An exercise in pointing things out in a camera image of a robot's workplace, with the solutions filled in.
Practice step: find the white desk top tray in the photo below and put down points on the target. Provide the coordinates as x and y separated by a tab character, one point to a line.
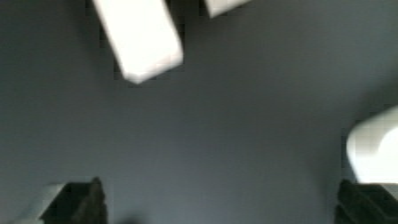
371	148

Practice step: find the white block left edge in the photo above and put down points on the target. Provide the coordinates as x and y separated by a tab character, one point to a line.
220	6

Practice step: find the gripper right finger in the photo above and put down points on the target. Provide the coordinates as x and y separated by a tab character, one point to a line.
366	203

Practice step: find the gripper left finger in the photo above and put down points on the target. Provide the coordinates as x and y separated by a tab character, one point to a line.
67	204

